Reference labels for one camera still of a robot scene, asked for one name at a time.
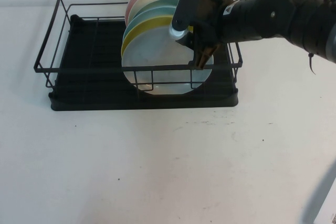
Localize dark camera mount bracket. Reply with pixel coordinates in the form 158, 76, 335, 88
194, 0, 223, 29

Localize pale blue plate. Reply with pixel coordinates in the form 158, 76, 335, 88
121, 26, 215, 97

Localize black plastic drain tray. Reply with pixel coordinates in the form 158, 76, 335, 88
48, 10, 240, 112

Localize teal green plate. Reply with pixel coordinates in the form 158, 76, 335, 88
135, 0, 180, 17

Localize black wire dish rack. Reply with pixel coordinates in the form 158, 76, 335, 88
33, 0, 244, 95

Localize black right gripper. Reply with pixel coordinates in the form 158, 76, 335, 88
175, 0, 259, 70

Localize light blue plate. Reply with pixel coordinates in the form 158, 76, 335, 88
123, 6, 176, 49

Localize yellow plate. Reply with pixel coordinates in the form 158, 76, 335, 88
121, 15, 194, 57

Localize blurry grey pole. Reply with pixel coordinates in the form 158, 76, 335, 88
306, 165, 336, 224

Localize black cable tie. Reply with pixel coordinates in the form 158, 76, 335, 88
308, 52, 318, 76

